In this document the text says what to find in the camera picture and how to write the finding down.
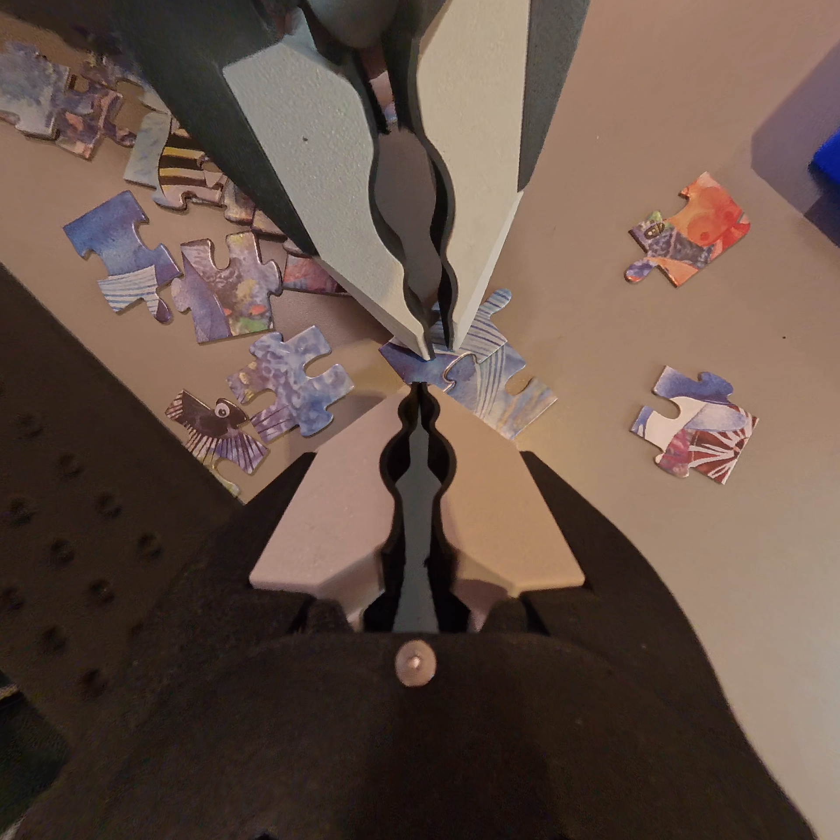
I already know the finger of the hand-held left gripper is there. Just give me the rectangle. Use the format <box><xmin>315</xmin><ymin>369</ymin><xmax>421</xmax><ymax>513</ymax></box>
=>
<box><xmin>223</xmin><ymin>36</ymin><xmax>437</xmax><ymax>361</ymax></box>
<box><xmin>386</xmin><ymin>0</ymin><xmax>531</xmax><ymax>350</ymax></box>

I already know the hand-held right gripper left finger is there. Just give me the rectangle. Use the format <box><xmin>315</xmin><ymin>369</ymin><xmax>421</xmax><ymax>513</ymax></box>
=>
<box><xmin>247</xmin><ymin>382</ymin><xmax>421</xmax><ymax>635</ymax></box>

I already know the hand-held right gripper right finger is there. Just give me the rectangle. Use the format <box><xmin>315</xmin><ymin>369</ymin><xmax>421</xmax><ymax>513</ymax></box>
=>
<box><xmin>419</xmin><ymin>381</ymin><xmax>587</xmax><ymax>635</ymax></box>

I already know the light blue wave puzzle piece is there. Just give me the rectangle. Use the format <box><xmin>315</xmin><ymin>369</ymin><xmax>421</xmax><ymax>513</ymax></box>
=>
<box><xmin>445</xmin><ymin>353</ymin><xmax>559</xmax><ymax>442</ymax></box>

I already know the blue mottled puzzle piece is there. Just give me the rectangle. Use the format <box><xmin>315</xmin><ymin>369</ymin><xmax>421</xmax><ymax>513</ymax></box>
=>
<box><xmin>227</xmin><ymin>326</ymin><xmax>352</xmax><ymax>439</ymax></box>

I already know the blue striped puzzle piece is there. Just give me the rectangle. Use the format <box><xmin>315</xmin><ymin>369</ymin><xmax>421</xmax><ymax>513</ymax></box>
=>
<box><xmin>379</xmin><ymin>289</ymin><xmax>514</xmax><ymax>385</ymax></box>

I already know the pile of loose puzzle pieces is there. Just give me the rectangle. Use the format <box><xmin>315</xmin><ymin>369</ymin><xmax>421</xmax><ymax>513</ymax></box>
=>
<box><xmin>0</xmin><ymin>39</ymin><xmax>760</xmax><ymax>496</ymax></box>

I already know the blue plastic bin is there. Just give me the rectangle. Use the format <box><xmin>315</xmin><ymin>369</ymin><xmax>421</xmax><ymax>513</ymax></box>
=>
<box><xmin>810</xmin><ymin>128</ymin><xmax>840</xmax><ymax>198</ymax></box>

